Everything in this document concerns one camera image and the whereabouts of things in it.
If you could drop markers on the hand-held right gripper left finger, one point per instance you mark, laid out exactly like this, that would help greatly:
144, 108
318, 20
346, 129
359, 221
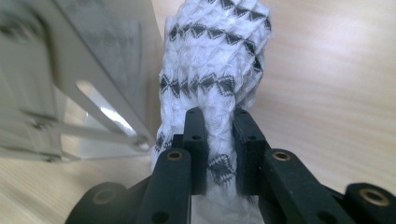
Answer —
196, 149

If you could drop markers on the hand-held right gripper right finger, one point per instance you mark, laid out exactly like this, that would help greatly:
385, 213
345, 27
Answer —
249, 155

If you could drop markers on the white towel with black pattern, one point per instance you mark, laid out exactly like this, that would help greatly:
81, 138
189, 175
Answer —
214, 56

